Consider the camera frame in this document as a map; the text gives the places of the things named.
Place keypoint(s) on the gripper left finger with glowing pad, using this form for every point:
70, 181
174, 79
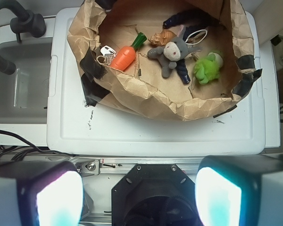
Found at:
40, 193

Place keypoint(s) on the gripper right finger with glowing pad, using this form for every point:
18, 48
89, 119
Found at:
244, 190

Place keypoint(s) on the white plastic cooler lid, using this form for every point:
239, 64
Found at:
75, 127

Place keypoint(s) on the green mesh bath sponge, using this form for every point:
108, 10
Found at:
207, 68

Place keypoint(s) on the crumpled brown paper bag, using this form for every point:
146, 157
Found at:
141, 89

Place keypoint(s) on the grey plush donkey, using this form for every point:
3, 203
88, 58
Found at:
174, 51

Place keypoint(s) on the white tag with keyring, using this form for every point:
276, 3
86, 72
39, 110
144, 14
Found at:
107, 54

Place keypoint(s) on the orange toy carrot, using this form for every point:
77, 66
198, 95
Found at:
126, 55

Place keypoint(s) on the tan wooden toy boat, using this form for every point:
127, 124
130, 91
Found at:
162, 38

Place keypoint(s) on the aluminium rail frame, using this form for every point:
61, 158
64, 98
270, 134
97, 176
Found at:
91, 166

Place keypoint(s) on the black octagonal mount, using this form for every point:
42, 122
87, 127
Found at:
154, 195

